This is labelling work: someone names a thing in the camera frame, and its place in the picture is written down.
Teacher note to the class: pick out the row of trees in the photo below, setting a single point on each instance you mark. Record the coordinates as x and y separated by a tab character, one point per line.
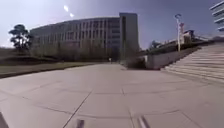
73	51

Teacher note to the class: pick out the robot's own part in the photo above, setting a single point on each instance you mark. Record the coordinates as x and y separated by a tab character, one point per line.
80	123
143	122

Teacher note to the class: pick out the large grey office building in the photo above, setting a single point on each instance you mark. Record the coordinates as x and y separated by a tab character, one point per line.
93	33

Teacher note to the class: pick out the grey concrete wall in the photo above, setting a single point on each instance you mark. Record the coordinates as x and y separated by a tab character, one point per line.
163	60

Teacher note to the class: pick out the grass strip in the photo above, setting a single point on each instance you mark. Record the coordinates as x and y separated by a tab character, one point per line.
36	68

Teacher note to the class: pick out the lamp post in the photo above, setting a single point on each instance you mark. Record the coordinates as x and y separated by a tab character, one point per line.
178	33

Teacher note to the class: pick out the dark pine tree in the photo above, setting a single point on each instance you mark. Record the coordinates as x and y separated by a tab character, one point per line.
20	37

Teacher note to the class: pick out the low tan building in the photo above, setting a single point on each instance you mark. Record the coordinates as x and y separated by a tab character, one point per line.
195	36

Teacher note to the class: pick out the dark kerb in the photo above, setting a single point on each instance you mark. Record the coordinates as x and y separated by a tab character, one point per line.
20	74

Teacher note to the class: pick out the grey stone slab plaza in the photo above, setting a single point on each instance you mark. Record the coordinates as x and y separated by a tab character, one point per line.
110	93

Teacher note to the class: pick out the wide stone stairs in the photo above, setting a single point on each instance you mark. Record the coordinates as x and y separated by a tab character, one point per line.
200	63

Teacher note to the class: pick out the wide white banded building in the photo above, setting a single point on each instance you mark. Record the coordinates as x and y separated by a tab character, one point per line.
218	15

